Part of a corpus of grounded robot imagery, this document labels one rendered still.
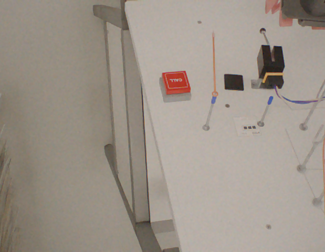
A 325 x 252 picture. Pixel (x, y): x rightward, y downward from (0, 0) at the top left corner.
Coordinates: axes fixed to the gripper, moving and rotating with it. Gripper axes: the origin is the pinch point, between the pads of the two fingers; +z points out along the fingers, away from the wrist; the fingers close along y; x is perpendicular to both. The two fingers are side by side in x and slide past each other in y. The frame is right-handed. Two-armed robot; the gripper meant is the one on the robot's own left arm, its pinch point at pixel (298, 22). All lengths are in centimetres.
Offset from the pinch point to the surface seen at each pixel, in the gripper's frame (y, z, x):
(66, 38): -54, 116, 36
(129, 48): -28, 44, 8
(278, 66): 0.8, 14.2, -3.2
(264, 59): -1.7, 14.7, -1.7
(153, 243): -18, 53, -39
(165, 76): -20.5, 19.0, -5.8
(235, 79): -5.7, 22.5, -3.9
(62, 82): -55, 123, 20
